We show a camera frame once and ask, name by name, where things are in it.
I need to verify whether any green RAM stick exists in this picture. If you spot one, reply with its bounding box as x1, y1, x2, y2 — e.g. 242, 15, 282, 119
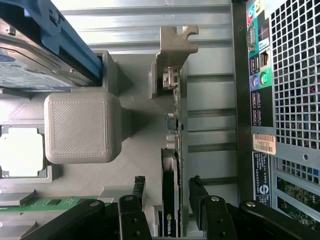
0, 195, 112, 209

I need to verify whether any open black PC case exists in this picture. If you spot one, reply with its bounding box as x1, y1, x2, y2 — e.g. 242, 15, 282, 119
231, 0, 320, 227

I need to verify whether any beige barcode sticker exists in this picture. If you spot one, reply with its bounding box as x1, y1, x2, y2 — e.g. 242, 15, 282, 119
252, 132, 278, 155

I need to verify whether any grey printed parts rack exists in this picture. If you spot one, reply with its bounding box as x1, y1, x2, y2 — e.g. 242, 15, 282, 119
0, 49, 188, 240

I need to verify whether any hard disk blue caddy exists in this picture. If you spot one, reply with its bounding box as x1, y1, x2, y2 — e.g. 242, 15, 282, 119
0, 0, 104, 91

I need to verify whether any silver CPU chip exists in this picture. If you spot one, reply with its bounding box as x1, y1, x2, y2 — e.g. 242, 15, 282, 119
0, 127, 48, 179

